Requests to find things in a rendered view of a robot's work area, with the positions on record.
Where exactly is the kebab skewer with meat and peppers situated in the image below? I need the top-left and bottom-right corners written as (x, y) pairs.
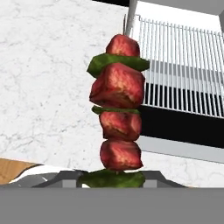
top-left (86, 15), bottom-right (151, 189)

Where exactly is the metal wire oven rack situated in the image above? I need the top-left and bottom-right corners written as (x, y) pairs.
top-left (127, 13), bottom-right (224, 120)

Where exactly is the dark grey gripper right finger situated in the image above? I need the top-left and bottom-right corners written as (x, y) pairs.
top-left (142, 170), bottom-right (188, 189)

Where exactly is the white plate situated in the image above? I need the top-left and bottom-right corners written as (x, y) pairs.
top-left (8, 164), bottom-right (77, 189)

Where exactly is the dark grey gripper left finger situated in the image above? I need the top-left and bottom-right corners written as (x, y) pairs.
top-left (32, 170), bottom-right (85, 189)

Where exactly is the toaster oven door with glass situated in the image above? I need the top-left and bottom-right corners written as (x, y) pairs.
top-left (136, 104), bottom-right (224, 165)

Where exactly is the silver toaster oven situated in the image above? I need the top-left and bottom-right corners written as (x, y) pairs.
top-left (92, 0), bottom-right (224, 165)

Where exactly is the wooden cutting board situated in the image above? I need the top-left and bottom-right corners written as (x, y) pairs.
top-left (0, 157), bottom-right (39, 186)

